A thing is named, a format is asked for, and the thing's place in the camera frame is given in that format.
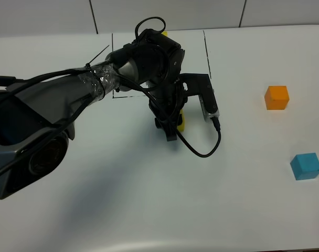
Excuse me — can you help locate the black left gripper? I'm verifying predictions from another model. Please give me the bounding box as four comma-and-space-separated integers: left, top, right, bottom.
148, 78, 187, 141

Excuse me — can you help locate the orange cube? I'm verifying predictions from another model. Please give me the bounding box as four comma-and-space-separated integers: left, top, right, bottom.
264, 86, 290, 110

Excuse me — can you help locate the blue cube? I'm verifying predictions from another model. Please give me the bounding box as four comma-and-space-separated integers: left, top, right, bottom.
290, 153, 319, 181

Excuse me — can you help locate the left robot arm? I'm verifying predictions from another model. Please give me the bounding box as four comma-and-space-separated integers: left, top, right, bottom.
0, 29, 185, 200

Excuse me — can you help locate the black camera cable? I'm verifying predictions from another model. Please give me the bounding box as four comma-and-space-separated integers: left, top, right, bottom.
172, 115, 222, 159

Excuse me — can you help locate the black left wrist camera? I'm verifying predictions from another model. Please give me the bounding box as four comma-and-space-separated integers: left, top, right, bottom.
179, 73, 219, 122

